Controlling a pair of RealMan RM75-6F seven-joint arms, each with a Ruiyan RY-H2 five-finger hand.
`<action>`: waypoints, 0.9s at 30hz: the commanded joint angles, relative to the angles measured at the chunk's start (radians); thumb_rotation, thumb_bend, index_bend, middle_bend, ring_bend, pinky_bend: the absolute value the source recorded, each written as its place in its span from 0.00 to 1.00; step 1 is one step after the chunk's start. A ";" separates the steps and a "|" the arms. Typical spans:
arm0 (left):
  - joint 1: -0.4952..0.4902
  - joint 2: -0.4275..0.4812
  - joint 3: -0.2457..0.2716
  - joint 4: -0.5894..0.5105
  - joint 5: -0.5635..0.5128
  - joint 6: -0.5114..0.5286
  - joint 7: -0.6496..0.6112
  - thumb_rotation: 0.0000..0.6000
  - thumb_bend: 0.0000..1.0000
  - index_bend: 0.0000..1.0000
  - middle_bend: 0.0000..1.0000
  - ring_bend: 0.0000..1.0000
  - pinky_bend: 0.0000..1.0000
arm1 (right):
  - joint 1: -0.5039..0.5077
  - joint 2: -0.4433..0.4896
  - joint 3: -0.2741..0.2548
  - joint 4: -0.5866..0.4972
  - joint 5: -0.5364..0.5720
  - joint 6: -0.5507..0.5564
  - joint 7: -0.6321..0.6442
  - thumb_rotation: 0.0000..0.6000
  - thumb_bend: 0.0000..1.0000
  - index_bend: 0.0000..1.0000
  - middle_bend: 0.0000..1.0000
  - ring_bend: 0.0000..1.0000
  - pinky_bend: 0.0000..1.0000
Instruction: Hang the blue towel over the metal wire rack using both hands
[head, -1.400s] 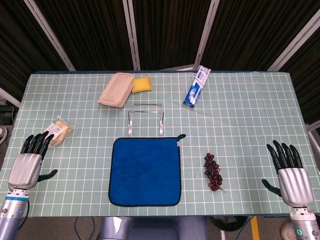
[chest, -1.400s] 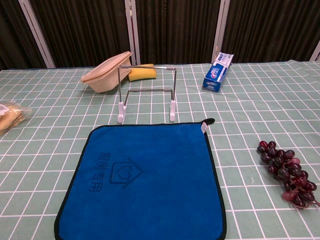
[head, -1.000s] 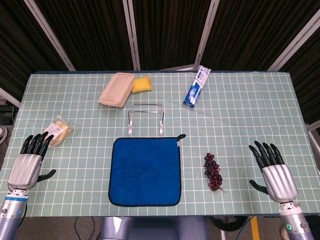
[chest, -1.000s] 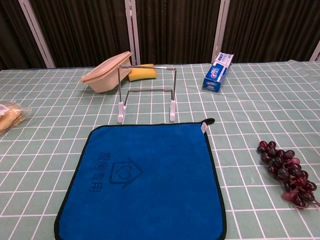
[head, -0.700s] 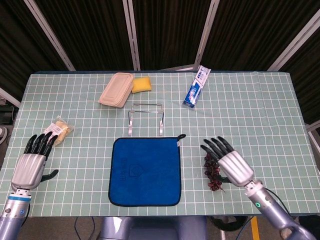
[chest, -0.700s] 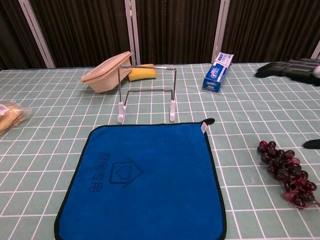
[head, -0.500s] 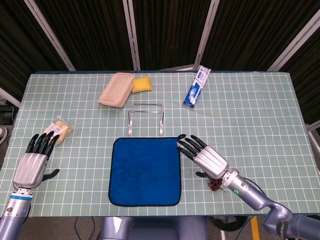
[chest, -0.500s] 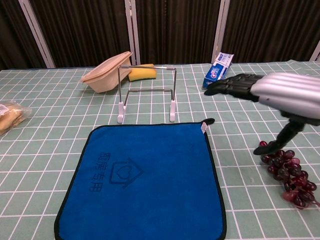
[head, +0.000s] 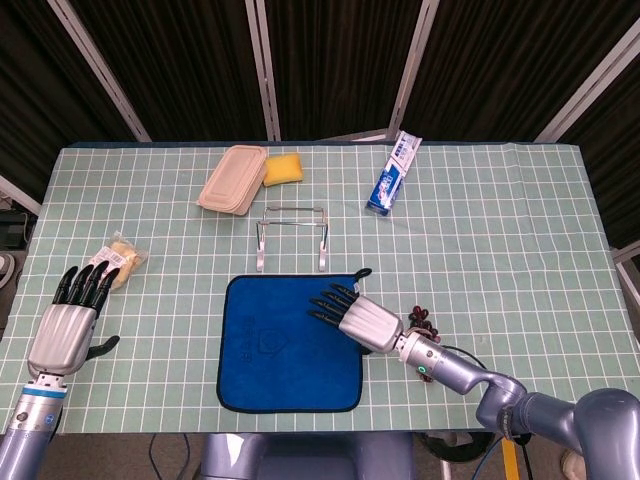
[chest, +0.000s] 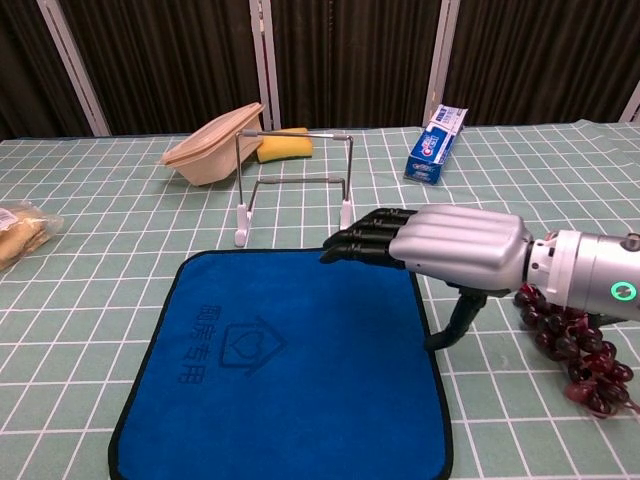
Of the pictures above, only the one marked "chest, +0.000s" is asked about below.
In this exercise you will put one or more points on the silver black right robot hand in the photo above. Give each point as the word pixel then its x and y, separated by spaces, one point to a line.
pixel 452 237

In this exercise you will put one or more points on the blue cloth mat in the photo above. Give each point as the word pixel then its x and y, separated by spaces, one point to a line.
pixel 285 365

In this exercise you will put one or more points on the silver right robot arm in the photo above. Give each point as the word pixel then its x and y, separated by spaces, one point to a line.
pixel 590 275

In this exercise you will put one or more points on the yellow sponge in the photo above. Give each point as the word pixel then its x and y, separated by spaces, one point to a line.
pixel 285 147

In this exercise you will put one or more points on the beige plastic bowl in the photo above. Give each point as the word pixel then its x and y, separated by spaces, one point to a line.
pixel 215 147

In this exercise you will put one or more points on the blue white toothpaste box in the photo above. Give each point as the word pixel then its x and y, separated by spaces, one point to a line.
pixel 435 147

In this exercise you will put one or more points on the dark red grape bunch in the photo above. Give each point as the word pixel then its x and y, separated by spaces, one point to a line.
pixel 575 345

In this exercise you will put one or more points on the dark pleated curtain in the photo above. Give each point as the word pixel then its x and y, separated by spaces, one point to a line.
pixel 165 65

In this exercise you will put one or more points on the green checkered tablecloth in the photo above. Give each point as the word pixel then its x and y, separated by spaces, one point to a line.
pixel 100 310

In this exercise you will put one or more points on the bread in clear bag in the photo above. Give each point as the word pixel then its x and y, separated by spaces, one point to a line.
pixel 20 232

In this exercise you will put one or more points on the grey metal partition post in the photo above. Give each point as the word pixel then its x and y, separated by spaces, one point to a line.
pixel 75 65
pixel 265 62
pixel 442 60
pixel 632 105

